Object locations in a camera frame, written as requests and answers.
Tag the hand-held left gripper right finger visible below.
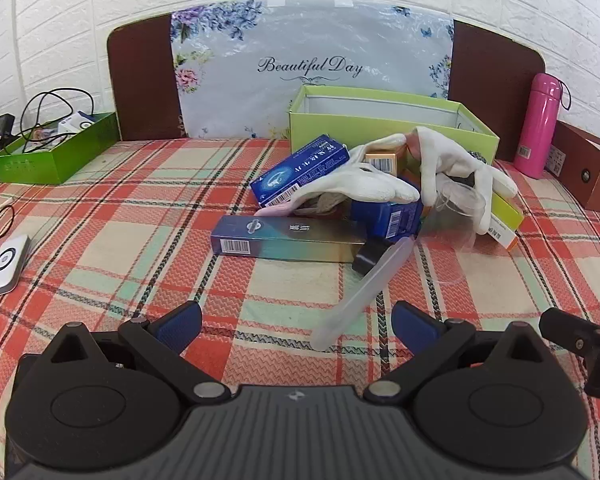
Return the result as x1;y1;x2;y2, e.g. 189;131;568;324
365;301;557;406

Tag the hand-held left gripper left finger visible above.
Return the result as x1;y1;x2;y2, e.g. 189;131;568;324
40;301;229;406

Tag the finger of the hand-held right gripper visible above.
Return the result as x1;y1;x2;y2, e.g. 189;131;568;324
538;306;600;398

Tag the dark blue box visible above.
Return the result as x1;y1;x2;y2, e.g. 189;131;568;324
350;197;423;241

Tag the long blue gold box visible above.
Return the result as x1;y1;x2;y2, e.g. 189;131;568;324
210;215;371;263

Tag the light green cardboard box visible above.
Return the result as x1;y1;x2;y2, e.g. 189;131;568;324
288;85;501;166

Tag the translucent toothbrush case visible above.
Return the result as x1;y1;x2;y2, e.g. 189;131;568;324
312;236;416;352

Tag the black tape roll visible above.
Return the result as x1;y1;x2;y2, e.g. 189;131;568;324
352;240;390;276

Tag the clear plastic cup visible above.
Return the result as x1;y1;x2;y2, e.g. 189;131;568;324
417;180;486;286

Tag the plaid bedsheet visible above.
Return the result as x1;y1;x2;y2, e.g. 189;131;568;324
0;137;600;480

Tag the white box with orange end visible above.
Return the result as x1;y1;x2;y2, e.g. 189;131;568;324
487;192;526;252

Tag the brown cardboard box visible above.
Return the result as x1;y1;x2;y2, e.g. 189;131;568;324
547;120;600;211

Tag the white cotton glove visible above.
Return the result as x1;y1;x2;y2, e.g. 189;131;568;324
287;142;421;211
405;126;520;236

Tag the small gold orange box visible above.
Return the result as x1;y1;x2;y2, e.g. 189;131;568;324
362;147;406;177

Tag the steel wool scourer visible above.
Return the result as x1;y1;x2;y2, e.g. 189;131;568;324
457;149;492;186

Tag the white pocket router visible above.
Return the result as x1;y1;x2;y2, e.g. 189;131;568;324
0;235;31;295

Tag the blue medicine box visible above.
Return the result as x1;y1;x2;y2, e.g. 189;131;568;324
250;134;351;208

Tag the pink thermos bottle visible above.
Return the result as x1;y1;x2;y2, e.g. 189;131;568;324
512;73;573;178

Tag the green cardboard tray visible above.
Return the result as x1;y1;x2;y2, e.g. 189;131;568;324
0;111;120;185

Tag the white and blue device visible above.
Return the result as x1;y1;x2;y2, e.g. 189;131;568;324
57;112;98;136

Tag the brown wooden headboard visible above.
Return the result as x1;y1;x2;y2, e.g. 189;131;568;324
106;12;547;142

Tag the black charger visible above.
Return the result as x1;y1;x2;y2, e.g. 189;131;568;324
0;114;17;148

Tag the floral plastic bag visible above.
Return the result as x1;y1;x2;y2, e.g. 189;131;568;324
170;0;455;140

